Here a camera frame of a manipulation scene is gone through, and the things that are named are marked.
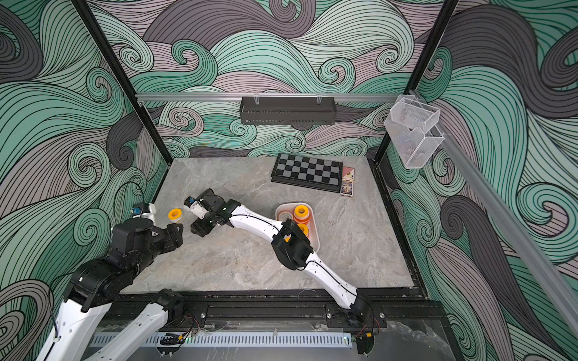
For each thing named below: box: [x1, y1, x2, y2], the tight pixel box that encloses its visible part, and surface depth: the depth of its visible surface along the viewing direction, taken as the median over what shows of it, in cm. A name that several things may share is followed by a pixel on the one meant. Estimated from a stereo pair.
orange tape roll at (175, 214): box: [167, 207, 183, 222], surface depth 100 cm
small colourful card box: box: [340, 166, 356, 197], surface depth 113 cm
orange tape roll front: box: [277, 209, 294, 222], surface depth 95 cm
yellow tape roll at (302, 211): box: [294, 204, 310, 219], surface depth 94 cm
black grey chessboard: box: [270, 152, 344, 194], surface depth 113 cm
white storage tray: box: [275, 201, 320, 253], surface depth 95 cm
